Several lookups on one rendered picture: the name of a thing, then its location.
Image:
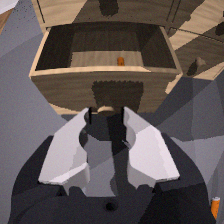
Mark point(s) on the wooden chest of drawers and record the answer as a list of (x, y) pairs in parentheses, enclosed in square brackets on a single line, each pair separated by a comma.
[(166, 25)]

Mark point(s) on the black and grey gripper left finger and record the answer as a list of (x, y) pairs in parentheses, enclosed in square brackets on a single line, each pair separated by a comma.
[(58, 164)]

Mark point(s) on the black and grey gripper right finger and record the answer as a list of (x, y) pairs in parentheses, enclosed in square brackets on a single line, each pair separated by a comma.
[(155, 159)]

